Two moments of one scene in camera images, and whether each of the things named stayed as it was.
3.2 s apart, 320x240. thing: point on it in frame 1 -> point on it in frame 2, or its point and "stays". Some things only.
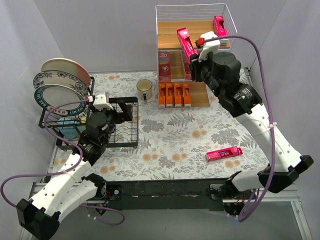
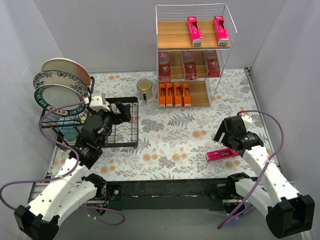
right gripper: x=196 y=69 -> x=230 y=128
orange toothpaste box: x=162 y=94 stays
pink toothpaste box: x=186 y=45 -> x=195 y=33
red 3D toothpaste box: x=164 y=66 stays
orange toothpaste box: x=178 y=94 stays
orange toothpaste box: x=169 y=94 stays
